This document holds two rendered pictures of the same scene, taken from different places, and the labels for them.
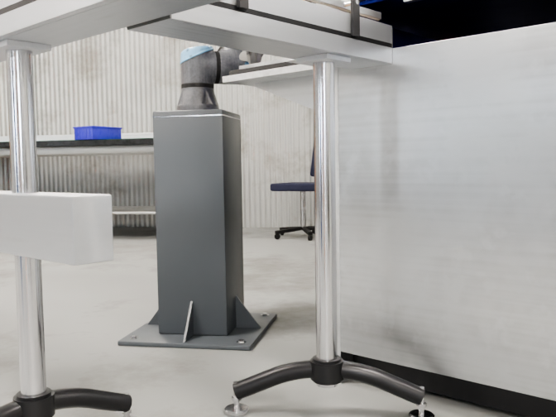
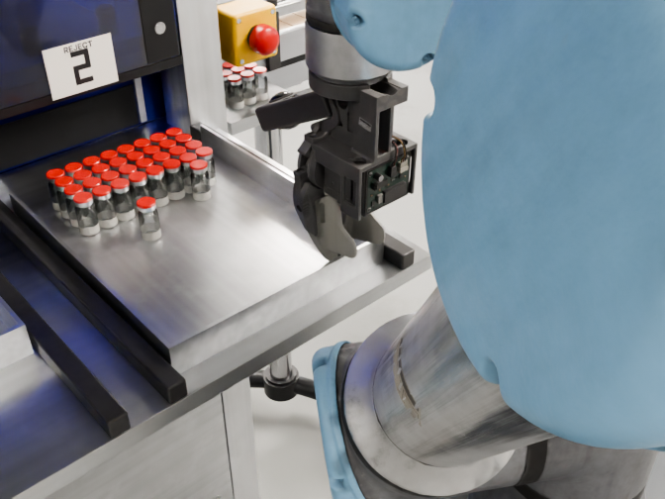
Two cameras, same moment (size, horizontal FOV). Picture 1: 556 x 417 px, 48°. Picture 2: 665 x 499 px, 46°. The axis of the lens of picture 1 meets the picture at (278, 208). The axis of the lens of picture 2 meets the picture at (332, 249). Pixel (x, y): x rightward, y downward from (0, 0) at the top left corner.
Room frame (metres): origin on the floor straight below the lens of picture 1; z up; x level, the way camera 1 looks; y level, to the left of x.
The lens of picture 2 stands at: (2.69, 0.13, 1.38)
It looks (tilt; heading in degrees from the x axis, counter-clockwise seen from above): 36 degrees down; 186
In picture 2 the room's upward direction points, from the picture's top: straight up
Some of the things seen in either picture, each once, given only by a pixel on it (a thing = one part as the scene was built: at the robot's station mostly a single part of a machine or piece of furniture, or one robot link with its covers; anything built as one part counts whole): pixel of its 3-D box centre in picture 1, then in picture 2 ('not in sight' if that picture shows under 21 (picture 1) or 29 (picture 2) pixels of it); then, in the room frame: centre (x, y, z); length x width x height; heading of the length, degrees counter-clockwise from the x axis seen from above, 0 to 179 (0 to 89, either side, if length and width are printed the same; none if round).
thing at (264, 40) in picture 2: not in sight; (261, 39); (1.69, -0.07, 0.99); 0.04 x 0.04 x 0.04; 48
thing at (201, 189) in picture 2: not in sight; (200, 180); (1.92, -0.11, 0.90); 0.02 x 0.02 x 0.05
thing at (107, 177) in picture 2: not in sight; (139, 181); (1.93, -0.18, 0.90); 0.18 x 0.02 x 0.05; 137
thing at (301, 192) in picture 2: not in sight; (317, 190); (2.08, 0.05, 1.00); 0.05 x 0.02 x 0.09; 138
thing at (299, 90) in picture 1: (299, 99); not in sight; (1.92, -0.07, 0.80); 0.34 x 0.03 x 0.13; 48
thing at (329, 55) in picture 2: not in sight; (353, 45); (2.07, 0.08, 1.14); 0.08 x 0.08 x 0.05
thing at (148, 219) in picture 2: not in sight; (148, 220); (2.00, -0.14, 0.90); 0.02 x 0.02 x 0.04
